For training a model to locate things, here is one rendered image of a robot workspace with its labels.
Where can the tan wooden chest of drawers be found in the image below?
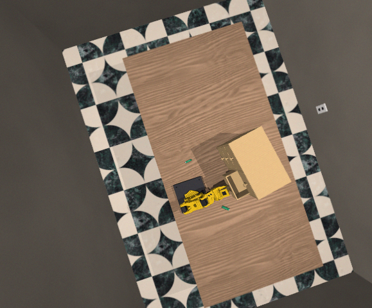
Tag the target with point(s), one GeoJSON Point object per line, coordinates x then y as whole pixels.
{"type": "Point", "coordinates": [259, 162]}

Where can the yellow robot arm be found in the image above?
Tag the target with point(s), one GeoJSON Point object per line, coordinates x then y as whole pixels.
{"type": "Point", "coordinates": [195, 201]}

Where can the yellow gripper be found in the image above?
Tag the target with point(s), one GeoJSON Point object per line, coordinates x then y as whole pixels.
{"type": "Point", "coordinates": [219, 194]}

